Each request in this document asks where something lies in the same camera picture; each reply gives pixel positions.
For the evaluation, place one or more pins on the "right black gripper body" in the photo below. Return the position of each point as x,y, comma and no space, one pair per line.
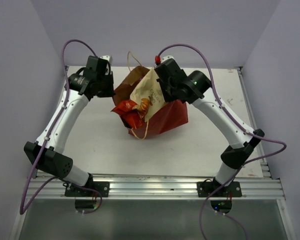
169,94

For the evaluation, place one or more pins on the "beige orange cassava chips bag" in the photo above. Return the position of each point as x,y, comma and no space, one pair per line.
144,102

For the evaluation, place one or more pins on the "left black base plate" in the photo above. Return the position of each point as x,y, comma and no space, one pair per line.
91,189

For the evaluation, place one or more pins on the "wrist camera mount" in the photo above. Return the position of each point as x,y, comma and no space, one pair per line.
108,58
160,59

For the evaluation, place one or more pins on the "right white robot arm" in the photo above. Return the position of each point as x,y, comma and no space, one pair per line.
241,142

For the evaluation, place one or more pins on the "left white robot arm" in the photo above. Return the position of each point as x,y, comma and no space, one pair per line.
46,153

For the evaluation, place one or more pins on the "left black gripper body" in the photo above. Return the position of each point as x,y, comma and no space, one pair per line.
106,87

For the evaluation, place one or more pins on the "aluminium rail frame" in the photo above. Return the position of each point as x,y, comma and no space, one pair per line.
118,187

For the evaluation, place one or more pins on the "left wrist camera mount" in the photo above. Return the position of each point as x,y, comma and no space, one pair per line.
108,58

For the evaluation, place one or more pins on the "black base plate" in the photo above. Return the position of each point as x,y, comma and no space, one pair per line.
91,189
212,188

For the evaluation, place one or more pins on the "red brown paper bag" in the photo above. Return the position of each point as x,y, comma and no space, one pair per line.
174,114

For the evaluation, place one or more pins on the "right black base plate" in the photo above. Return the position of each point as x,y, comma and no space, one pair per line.
212,188

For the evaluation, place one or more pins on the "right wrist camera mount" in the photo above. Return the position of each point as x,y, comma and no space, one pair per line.
160,59

